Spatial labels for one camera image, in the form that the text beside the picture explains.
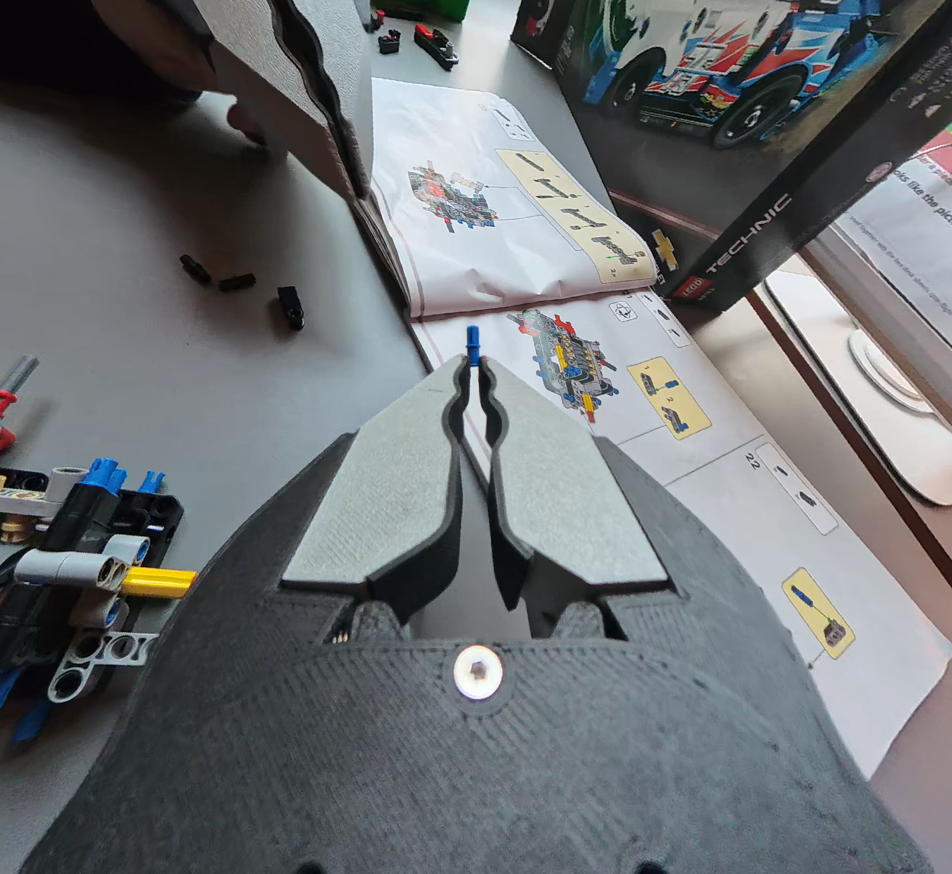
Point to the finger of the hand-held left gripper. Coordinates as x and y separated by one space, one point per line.
346 11
253 34

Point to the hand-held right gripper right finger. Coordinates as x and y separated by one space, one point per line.
573 509

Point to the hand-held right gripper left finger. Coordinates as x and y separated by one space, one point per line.
372 502

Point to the blue lego pin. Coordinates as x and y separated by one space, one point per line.
473 338

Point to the black lego pin connector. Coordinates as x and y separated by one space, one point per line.
292 307

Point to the tiny red black lego piece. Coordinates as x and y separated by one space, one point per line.
377 17

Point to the long red black lego piece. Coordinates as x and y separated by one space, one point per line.
436 45

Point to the lego instruction booklet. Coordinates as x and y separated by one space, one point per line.
461 145

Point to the small black lego pin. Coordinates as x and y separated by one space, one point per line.
195 268
236 282

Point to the partly built lego assembly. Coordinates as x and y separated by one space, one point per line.
82 562

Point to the lego set box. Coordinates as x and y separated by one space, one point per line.
669 145

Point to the person's left hand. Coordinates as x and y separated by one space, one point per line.
141 19

